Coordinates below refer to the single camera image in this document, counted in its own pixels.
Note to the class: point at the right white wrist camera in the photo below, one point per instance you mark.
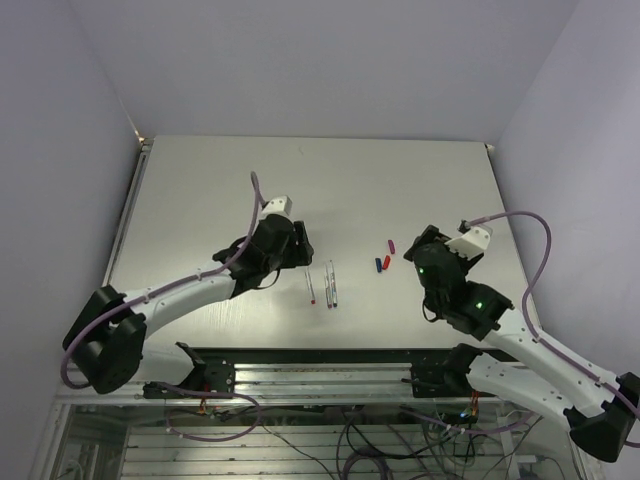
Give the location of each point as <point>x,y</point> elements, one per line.
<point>472,242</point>

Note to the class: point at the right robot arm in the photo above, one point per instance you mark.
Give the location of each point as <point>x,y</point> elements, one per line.
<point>596,407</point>

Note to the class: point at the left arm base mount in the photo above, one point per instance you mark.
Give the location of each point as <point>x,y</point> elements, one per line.
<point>181,372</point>

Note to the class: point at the purple tipped pen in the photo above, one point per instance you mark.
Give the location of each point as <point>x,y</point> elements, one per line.
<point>328,289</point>

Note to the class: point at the red tipped pen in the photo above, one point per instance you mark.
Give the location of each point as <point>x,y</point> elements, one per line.
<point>309,284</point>

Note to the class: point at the blue tipped pen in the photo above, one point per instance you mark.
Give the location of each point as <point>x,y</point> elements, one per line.
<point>333,285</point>

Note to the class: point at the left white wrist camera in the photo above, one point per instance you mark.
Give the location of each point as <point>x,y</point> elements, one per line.
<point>281,205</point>

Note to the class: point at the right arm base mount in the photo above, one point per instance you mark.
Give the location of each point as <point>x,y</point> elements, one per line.
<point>440,377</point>

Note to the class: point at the aluminium frame rail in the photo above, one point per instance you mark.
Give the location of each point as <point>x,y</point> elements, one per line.
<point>352,383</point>

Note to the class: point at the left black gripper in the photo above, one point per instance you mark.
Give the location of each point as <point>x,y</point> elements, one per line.
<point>301,253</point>

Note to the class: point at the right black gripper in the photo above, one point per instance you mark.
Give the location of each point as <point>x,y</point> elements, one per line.
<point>431,235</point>

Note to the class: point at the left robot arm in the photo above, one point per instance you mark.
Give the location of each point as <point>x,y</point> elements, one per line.
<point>107,340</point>

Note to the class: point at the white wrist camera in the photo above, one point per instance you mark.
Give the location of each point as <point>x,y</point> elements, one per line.
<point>472,242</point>
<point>281,205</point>

